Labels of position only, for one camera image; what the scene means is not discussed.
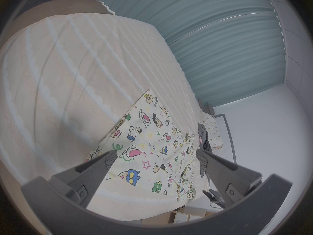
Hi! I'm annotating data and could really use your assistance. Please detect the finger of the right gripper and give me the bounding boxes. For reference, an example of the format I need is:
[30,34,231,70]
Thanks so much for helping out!
[202,189,225,208]

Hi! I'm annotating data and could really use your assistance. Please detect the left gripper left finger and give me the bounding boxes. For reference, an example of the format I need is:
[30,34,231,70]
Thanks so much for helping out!
[50,150,118,209]

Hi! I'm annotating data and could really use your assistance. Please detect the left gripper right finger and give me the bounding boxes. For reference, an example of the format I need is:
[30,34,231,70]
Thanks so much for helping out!
[196,149,262,209]

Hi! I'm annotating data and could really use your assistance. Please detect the white printed pyjama top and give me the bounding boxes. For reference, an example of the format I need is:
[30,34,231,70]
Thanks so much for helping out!
[86,90,209,203]

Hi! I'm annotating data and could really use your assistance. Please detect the pile of clothes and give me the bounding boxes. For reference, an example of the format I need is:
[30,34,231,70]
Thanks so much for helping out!
[197,123,214,179]

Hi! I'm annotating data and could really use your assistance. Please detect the bed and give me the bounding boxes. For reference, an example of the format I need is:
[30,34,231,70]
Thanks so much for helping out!
[0,12,238,226]

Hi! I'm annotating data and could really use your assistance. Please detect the white printed pillow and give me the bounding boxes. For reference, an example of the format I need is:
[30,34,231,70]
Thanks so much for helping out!
[202,113,224,149]

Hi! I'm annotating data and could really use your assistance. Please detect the wooden bedside table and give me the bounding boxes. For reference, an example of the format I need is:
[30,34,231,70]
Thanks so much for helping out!
[198,99,215,115]

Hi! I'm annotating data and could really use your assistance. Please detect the blue-green curtain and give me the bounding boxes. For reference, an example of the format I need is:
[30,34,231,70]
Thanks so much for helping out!
[100,0,287,108]

